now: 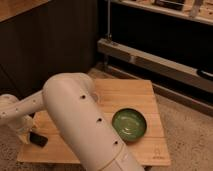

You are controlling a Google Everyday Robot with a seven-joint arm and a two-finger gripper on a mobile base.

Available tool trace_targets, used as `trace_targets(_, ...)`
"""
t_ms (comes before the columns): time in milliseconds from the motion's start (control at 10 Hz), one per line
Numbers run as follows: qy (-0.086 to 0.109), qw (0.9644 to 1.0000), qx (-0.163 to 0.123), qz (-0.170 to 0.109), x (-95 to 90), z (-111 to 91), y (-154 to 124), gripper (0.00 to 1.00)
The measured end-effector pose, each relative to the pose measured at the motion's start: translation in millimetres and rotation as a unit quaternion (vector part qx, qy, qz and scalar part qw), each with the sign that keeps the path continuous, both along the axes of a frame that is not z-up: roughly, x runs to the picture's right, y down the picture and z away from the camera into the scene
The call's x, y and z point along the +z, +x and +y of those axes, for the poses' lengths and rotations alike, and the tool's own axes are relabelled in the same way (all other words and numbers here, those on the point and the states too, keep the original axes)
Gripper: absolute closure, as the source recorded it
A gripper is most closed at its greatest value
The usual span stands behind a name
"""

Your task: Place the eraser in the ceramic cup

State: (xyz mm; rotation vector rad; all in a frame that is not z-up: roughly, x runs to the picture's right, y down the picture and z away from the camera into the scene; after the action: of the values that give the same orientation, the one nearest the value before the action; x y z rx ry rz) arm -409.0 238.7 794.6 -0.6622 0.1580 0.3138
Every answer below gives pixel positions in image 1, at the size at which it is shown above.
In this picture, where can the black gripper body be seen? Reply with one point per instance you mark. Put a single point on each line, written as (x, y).
(38, 140)

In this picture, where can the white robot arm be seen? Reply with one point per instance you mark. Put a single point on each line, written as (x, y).
(68, 98)

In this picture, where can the green ceramic bowl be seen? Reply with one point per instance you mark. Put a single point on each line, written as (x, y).
(130, 124)

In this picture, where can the vertical metal pole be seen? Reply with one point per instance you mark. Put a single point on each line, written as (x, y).
(108, 20)

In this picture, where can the wooden shelf with items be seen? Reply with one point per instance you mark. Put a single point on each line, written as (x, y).
(188, 14)

